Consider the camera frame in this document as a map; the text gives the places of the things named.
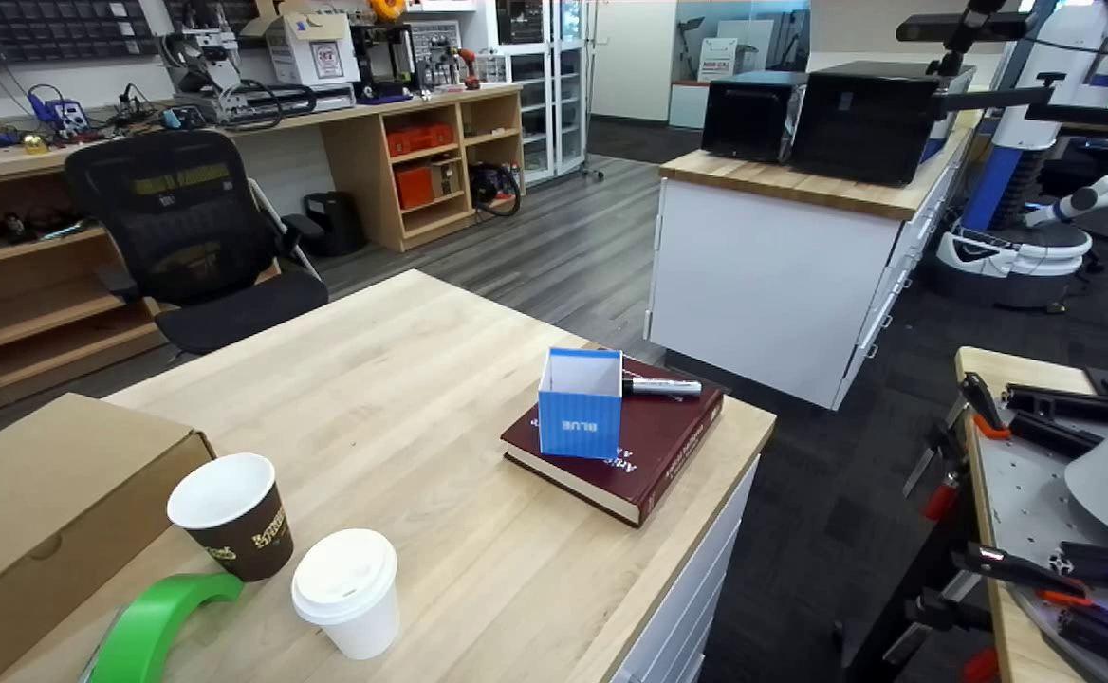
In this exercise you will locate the blue and white background robot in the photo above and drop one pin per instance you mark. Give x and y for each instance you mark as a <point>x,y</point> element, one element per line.
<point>1022,164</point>

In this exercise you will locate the wooden side table with plate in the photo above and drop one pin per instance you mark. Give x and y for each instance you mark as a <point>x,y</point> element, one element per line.
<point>1022,506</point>

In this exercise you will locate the brown paper cup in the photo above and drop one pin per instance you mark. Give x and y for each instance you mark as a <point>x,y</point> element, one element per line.
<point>245,531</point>

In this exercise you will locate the black marker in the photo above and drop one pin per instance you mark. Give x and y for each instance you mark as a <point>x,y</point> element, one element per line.
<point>661,383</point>

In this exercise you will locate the tall orange storage bin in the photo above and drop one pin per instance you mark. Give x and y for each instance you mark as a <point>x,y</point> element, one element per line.
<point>413,188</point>

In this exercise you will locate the black bag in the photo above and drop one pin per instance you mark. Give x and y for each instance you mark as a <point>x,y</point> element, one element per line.
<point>331,220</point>

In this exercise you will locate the white table drawer unit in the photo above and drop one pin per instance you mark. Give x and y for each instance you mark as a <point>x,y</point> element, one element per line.
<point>692,594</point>

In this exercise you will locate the black clamp with orange tip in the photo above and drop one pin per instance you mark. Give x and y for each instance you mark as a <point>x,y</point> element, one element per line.
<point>983,405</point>

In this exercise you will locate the white lidded paper cup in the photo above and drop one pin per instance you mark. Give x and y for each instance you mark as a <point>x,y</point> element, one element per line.
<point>349,594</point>

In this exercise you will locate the green tape roll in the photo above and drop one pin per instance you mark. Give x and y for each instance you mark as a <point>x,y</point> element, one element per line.
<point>149,626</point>

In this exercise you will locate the black mesh office chair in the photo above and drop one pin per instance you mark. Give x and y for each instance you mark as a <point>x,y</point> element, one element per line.
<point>178,229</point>

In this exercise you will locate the black 3D printer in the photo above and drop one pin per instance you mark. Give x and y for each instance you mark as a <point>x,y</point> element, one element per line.
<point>383,62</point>

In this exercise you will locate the wide orange storage bin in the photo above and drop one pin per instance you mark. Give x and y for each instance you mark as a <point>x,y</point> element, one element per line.
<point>419,133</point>

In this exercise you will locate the wooden workbench with shelves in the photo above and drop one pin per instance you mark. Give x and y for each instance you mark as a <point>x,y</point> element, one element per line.
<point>359,164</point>

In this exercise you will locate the black and orange hand tool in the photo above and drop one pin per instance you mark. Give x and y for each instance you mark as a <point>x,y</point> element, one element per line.
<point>1022,569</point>

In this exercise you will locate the brown cardboard box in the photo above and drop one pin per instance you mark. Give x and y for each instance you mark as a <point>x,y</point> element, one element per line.
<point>37,506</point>

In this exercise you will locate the white equipment box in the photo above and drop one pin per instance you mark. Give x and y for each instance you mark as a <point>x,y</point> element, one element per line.
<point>314,50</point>

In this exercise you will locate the black camera on stand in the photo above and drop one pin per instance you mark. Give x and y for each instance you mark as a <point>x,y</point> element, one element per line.
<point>959,26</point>

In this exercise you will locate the white glass door cabinet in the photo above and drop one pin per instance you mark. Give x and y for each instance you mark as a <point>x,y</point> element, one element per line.
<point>550,79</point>

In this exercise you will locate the dark red hardcover book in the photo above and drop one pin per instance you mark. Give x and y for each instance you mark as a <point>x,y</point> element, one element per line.
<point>661,436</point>

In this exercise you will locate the blue and white box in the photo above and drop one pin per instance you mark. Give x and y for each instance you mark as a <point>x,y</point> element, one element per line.
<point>579,423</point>

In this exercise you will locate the long black clamp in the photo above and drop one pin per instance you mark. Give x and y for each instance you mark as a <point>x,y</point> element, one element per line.
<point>1067,406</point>

